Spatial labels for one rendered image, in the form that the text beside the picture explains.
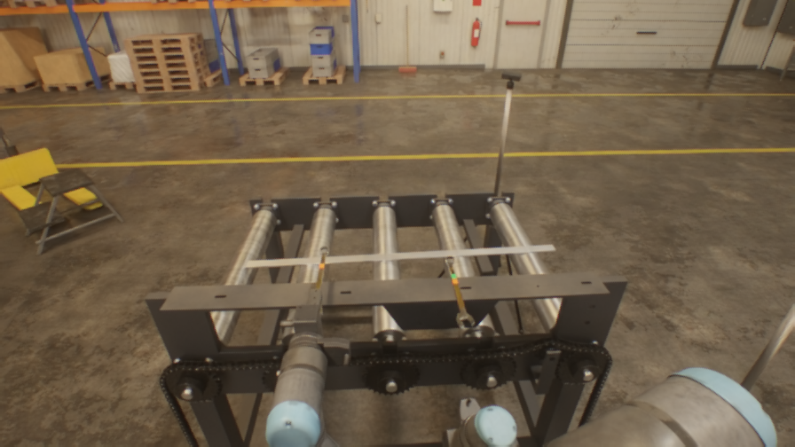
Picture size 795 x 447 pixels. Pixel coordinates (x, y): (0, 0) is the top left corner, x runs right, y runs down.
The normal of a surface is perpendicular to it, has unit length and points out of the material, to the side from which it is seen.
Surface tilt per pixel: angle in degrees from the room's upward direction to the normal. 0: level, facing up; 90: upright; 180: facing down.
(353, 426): 0
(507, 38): 90
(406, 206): 90
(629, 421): 31
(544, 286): 0
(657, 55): 90
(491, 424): 19
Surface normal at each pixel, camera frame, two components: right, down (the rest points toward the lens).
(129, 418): 0.00, -0.87
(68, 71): 0.05, 0.48
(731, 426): 0.17, -0.60
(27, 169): 0.83, 0.27
